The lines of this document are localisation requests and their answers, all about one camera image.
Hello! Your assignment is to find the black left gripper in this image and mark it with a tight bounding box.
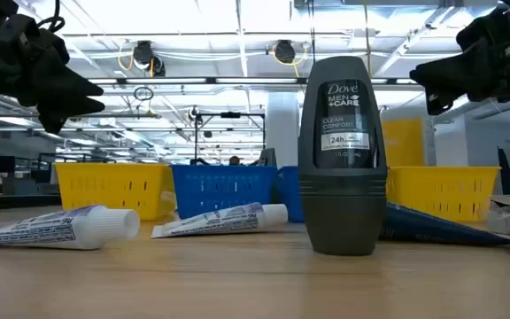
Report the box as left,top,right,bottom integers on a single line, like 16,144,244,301
0,15,105,135

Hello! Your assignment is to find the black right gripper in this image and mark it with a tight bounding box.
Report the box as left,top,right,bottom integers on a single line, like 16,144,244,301
409,0,510,117

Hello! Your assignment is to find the white toothpaste tube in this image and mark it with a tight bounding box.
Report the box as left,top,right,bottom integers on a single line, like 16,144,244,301
0,204,142,251
151,202,290,239

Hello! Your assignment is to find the dark blue cream tube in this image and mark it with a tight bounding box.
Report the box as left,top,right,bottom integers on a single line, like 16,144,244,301
378,202,510,247

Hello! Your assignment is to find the grey Dove roll-on deodorant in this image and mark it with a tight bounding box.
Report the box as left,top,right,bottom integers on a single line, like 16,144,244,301
297,55,388,257

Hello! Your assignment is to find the yellow canister with white lid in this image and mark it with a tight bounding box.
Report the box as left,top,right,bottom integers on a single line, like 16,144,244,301
381,105,437,168

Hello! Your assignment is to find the yellow plastic basket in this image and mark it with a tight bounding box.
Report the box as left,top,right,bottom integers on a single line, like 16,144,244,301
385,166,502,222
54,161,177,222

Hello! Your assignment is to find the white building column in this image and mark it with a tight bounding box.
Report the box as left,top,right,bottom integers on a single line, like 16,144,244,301
266,91,300,167

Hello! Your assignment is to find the blue plastic basket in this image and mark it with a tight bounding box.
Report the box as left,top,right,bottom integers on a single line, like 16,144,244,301
170,164,278,221
275,166,305,223

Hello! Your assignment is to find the dark office chair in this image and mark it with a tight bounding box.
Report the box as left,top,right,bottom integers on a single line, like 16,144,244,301
258,147,278,167

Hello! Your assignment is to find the short yellow reel cable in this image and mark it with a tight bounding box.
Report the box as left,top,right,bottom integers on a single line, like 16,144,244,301
118,42,135,72
272,43,309,79

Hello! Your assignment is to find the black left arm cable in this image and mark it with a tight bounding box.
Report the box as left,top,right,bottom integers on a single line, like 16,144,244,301
37,0,66,33

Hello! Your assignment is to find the black coiled cable ring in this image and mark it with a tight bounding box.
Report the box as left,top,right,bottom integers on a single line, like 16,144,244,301
133,86,155,102

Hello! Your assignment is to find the black ceiling cable reel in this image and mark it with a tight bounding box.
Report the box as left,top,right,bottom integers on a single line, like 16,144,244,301
274,39,297,64
133,40,166,77

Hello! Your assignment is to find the black metal table frame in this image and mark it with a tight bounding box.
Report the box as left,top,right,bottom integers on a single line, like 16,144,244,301
0,192,62,211

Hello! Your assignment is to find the black power cable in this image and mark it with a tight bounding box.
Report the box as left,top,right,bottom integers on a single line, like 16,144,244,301
307,0,318,63

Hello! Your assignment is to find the black metal frame stand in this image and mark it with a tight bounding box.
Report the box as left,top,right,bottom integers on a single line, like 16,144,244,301
194,112,267,166

